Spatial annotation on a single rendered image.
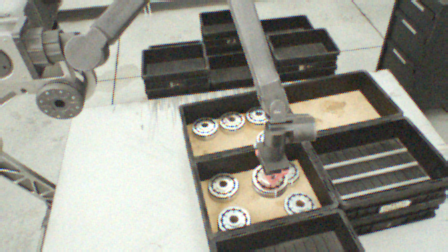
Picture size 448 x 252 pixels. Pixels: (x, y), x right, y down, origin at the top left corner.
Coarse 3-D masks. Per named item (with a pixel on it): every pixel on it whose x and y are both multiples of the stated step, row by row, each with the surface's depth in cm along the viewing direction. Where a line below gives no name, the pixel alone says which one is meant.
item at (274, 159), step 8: (256, 144) 104; (264, 144) 98; (264, 152) 99; (272, 152) 97; (280, 152) 98; (264, 160) 100; (272, 160) 99; (280, 160) 100; (272, 168) 99; (280, 168) 99; (288, 168) 99
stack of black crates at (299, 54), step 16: (288, 32) 249; (304, 32) 250; (320, 32) 252; (272, 48) 236; (288, 48) 254; (304, 48) 253; (320, 48) 252; (336, 48) 233; (288, 64) 232; (304, 64) 233; (320, 64) 235; (336, 64) 239; (288, 80) 240
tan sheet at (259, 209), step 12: (300, 168) 137; (240, 180) 134; (300, 180) 133; (204, 192) 131; (240, 192) 130; (252, 192) 130; (288, 192) 130; (312, 192) 129; (216, 204) 127; (228, 204) 127; (240, 204) 127; (252, 204) 127; (264, 204) 127; (276, 204) 126; (216, 216) 124; (252, 216) 123; (264, 216) 123; (276, 216) 123; (216, 228) 121
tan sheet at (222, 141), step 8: (216, 120) 157; (248, 128) 153; (192, 136) 151; (216, 136) 150; (224, 136) 150; (232, 136) 150; (240, 136) 150; (248, 136) 150; (256, 136) 149; (192, 144) 148; (200, 144) 148; (208, 144) 148; (216, 144) 147; (224, 144) 147; (232, 144) 147; (240, 144) 147; (248, 144) 146; (200, 152) 145; (208, 152) 145
